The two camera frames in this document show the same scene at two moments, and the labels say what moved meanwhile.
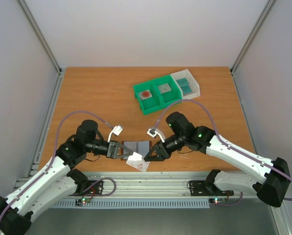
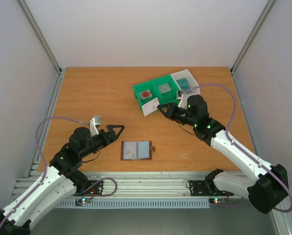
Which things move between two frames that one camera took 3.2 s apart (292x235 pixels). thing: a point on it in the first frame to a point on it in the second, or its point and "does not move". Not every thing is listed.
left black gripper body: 111,148 to 102,143
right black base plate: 202,188 does not move
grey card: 164,88 does not move
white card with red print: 136,160 to 150,106
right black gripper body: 160,151 to 173,112
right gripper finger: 154,158 to 165,113
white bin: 189,87 does not move
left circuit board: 79,201 does not move
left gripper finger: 123,151 to 111,133
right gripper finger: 154,152 to 170,109
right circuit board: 215,200 does not move
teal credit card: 183,83 does not move
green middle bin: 168,92 does not move
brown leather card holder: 142,147 does not move
